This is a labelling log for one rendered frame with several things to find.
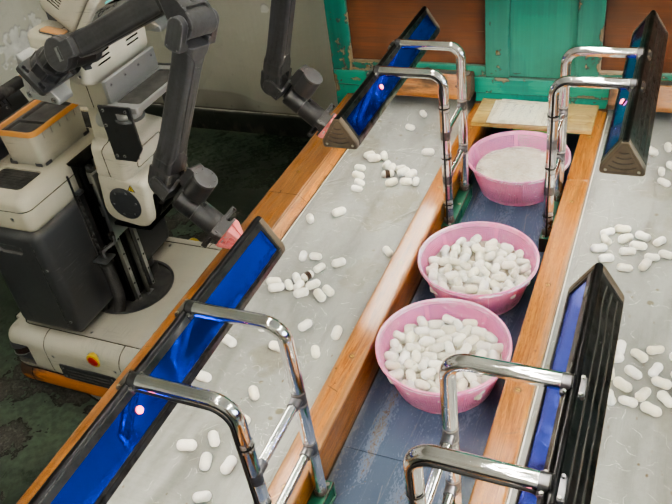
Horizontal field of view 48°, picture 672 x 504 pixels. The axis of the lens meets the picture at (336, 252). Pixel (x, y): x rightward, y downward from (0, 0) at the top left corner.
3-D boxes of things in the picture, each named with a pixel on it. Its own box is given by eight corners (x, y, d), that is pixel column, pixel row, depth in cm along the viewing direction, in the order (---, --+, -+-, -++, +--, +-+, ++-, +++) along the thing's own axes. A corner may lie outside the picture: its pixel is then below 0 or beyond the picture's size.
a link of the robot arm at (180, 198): (177, 194, 174) (165, 207, 170) (189, 176, 169) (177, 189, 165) (201, 213, 175) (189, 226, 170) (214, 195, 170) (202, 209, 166)
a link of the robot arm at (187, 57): (202, 2, 151) (165, 11, 143) (224, 14, 149) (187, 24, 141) (172, 174, 177) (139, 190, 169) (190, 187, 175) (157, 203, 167)
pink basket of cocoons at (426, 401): (360, 410, 149) (355, 378, 143) (402, 321, 167) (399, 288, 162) (494, 442, 139) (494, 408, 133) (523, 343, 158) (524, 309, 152)
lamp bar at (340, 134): (322, 147, 160) (317, 117, 155) (412, 31, 204) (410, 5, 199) (357, 150, 157) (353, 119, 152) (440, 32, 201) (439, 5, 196)
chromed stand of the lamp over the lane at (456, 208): (381, 230, 195) (363, 70, 168) (405, 188, 209) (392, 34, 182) (452, 240, 188) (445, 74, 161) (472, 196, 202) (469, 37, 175)
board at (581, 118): (470, 125, 215) (470, 122, 214) (483, 101, 225) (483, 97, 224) (591, 135, 202) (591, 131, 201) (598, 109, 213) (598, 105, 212)
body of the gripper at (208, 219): (239, 209, 173) (213, 189, 172) (217, 236, 165) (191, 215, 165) (227, 224, 177) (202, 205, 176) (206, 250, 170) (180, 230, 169)
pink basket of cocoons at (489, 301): (424, 333, 164) (421, 300, 158) (416, 257, 185) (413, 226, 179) (548, 323, 161) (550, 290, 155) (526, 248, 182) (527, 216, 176)
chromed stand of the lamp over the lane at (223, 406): (189, 563, 127) (107, 384, 100) (244, 468, 141) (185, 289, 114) (290, 598, 120) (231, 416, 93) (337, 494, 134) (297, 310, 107)
